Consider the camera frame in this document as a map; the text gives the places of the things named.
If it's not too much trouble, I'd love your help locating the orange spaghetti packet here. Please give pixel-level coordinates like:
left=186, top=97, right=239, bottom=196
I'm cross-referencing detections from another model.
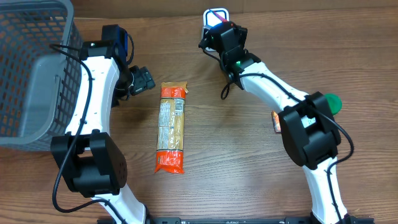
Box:
left=155, top=82, right=188, bottom=174

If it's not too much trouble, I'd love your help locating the small orange snack box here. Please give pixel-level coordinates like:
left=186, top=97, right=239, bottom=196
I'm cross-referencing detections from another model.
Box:
left=271, top=111, right=281, bottom=134

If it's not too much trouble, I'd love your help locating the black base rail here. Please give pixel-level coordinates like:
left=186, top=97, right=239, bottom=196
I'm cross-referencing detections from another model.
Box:
left=96, top=216, right=376, bottom=224

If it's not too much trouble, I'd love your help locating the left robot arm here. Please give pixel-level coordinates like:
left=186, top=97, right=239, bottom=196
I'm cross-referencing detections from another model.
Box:
left=50, top=24, right=155, bottom=223

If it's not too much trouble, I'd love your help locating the white barcode scanner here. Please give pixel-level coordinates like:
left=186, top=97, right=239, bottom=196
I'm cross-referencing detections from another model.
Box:
left=201, top=7, right=229, bottom=39

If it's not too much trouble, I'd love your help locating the red stick sachet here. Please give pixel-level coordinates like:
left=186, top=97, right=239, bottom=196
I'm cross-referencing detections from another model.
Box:
left=209, top=9, right=228, bottom=22

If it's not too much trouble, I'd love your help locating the grey plastic mesh basket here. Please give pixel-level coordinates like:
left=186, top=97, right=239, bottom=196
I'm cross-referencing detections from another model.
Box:
left=1, top=0, right=83, bottom=151

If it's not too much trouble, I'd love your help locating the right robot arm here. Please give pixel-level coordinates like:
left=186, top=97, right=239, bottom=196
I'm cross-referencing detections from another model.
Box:
left=198, top=21, right=348, bottom=223

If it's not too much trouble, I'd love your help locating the green lid jar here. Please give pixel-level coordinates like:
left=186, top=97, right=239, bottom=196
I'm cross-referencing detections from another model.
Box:
left=325, top=93, right=343, bottom=115

